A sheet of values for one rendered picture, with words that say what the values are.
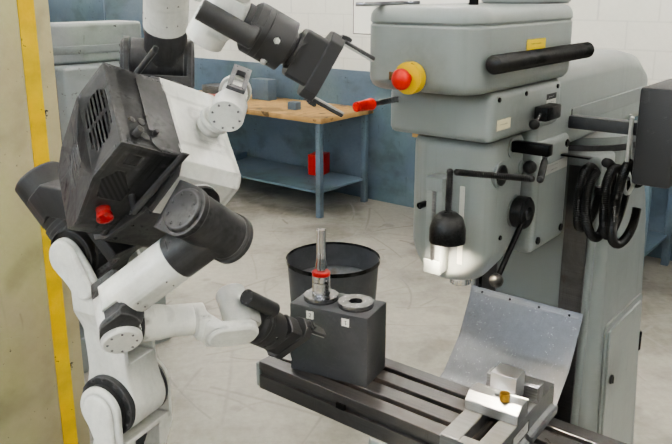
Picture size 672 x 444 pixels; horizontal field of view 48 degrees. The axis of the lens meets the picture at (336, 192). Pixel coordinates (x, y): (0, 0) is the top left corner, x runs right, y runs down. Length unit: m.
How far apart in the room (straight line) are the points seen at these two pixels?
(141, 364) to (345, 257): 2.36
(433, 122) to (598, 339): 0.84
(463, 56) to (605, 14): 4.60
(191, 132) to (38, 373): 1.84
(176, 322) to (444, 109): 0.68
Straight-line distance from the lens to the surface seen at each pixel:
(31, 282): 3.01
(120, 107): 1.41
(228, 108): 1.41
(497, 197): 1.60
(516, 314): 2.11
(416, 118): 1.56
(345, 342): 1.92
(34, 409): 3.20
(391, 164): 6.96
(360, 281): 3.63
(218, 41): 1.25
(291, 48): 1.24
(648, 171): 1.73
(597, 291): 2.06
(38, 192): 1.74
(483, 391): 1.74
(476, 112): 1.49
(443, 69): 1.40
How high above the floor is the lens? 1.92
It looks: 15 degrees down
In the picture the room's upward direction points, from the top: straight up
